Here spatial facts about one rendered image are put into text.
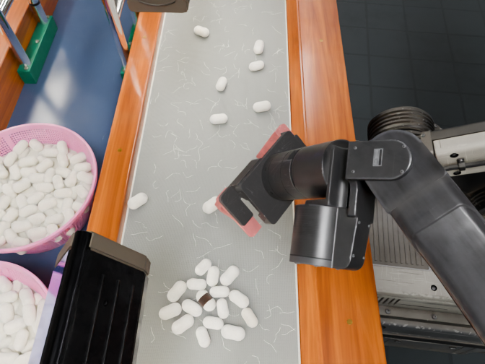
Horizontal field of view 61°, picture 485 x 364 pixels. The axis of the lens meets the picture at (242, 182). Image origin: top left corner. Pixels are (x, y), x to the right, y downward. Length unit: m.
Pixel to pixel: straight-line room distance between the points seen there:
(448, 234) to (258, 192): 0.21
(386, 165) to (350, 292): 0.35
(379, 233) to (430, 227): 0.71
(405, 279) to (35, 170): 0.82
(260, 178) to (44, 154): 0.52
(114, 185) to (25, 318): 0.25
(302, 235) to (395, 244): 0.68
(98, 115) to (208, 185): 0.35
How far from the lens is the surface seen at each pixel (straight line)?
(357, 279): 0.69
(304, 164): 0.42
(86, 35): 1.21
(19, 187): 0.87
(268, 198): 0.48
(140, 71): 0.94
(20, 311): 0.78
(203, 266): 0.69
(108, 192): 0.77
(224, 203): 0.48
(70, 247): 0.35
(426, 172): 0.37
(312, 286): 0.68
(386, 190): 0.37
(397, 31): 2.36
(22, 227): 0.82
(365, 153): 0.38
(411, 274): 1.05
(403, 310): 1.14
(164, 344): 0.68
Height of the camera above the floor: 1.40
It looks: 59 degrees down
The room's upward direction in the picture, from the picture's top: straight up
